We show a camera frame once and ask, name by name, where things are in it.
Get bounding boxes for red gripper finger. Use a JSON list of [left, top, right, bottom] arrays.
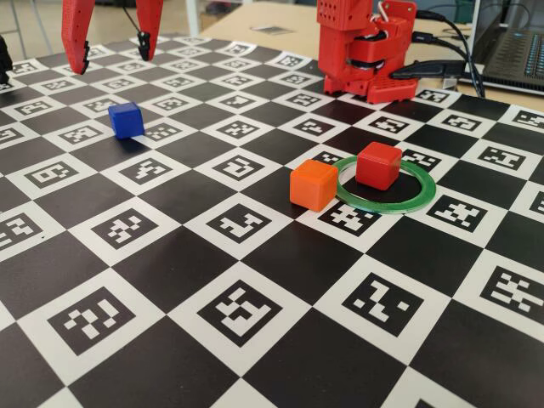
[[134, 0, 165, 62], [61, 0, 97, 77]]

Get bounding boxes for blue cube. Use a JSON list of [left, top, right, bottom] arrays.
[[107, 101, 145, 140]]

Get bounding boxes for orange cube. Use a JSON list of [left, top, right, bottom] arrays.
[[289, 159, 339, 213]]

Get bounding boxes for red cube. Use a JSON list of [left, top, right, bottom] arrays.
[[354, 141, 403, 191]]

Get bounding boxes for red perforated robot base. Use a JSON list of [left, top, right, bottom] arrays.
[[322, 74, 420, 105]]

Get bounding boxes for white table leg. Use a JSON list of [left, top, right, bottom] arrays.
[[184, 0, 201, 37]]

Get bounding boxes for black white marker checkerboard mat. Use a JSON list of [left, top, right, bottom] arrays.
[[0, 33, 544, 408]]

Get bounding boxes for large black power plug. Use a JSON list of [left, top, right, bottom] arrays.
[[389, 59, 467, 82]]

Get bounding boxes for green box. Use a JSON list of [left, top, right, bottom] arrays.
[[456, 0, 477, 22]]

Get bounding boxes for dark laptop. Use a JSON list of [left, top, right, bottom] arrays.
[[461, 0, 544, 94]]

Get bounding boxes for black camera stand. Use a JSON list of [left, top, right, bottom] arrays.
[[0, 36, 14, 84]]

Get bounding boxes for black cable with plug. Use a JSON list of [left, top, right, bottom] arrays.
[[412, 30, 484, 97], [415, 8, 486, 99]]

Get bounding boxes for green flat ring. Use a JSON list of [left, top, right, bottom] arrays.
[[333, 155, 438, 215]]

